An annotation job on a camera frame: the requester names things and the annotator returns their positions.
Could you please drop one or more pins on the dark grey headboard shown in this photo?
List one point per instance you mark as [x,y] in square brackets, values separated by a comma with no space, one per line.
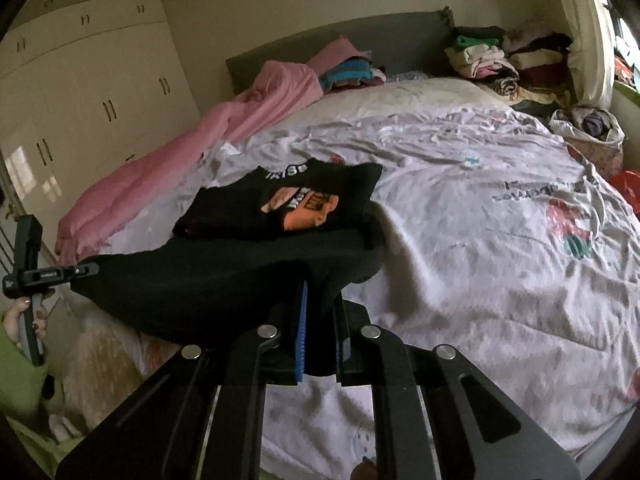
[397,42]

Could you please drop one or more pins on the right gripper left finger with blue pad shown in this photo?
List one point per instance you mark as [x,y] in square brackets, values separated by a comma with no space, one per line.
[300,342]

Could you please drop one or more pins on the pink pillow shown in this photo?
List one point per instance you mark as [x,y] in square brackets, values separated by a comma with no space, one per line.
[335,53]

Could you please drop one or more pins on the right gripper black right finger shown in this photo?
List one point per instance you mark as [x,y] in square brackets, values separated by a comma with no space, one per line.
[435,414]

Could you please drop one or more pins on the striped blue folded clothes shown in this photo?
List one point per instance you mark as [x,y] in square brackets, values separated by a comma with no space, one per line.
[351,74]

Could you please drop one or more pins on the window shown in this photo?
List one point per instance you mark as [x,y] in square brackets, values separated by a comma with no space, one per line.
[626,47]

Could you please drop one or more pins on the cream curtain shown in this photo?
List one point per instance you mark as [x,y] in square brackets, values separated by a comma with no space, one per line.
[591,59]

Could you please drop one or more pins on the cream wardrobe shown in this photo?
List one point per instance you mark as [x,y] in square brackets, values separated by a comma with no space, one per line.
[84,90]

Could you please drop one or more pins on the black IKISS sweater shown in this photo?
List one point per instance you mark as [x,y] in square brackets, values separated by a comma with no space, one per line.
[247,251]

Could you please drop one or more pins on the bag of clothes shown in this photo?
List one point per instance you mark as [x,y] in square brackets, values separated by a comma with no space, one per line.
[596,135]

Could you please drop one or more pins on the lavender printed bed sheet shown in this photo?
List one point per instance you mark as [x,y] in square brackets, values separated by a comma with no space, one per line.
[499,243]

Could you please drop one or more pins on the pink comforter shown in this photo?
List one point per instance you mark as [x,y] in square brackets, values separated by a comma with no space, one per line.
[279,90]

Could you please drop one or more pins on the pile of folded clothes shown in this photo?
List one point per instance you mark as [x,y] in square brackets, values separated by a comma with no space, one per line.
[529,64]

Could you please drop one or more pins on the cream mattress pad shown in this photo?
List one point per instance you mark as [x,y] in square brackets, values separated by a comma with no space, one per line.
[432,96]

